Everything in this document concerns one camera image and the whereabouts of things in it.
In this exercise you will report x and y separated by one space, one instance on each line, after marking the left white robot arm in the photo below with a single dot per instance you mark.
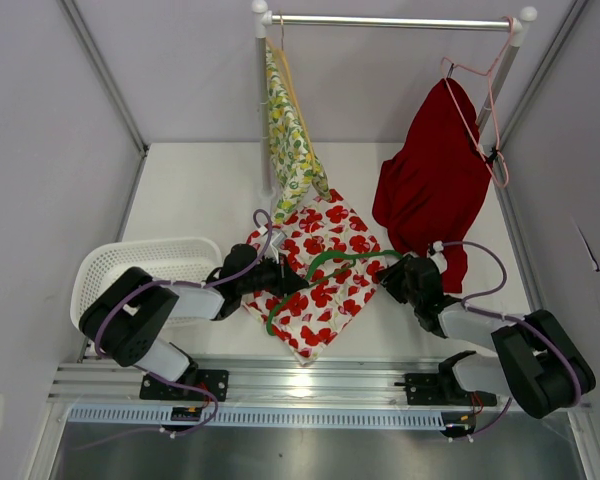
125 320

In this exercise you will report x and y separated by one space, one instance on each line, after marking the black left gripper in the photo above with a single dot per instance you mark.
285 278

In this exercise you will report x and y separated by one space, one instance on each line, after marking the red poppy print cloth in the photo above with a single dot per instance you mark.
314 317

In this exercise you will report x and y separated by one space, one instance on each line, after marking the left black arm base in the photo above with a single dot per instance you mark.
215 381

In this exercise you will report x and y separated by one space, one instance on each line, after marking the white metal clothes rack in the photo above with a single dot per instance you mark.
263 18

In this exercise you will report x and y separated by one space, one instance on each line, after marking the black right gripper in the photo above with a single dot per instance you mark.
390 277

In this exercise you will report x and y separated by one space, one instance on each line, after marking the green clothes hanger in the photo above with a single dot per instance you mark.
320 260

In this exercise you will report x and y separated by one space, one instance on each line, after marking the aluminium mounting rail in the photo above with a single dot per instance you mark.
256 381

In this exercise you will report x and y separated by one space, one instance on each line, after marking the white perforated plastic basket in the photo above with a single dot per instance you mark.
178 259

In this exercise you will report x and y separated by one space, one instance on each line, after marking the yellow clothes hanger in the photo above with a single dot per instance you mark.
290 80

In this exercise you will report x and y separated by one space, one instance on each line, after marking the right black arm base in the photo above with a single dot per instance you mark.
441 388

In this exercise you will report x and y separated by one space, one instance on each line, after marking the lemon print skirt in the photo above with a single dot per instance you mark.
290 135

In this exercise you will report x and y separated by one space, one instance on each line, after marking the white slotted cable duct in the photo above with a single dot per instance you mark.
392 419

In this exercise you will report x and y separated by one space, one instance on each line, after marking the red skirt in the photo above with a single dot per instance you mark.
435 186

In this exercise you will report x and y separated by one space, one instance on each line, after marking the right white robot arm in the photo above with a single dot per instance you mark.
529 359

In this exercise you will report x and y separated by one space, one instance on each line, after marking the pink clothes hanger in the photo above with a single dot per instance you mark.
495 163

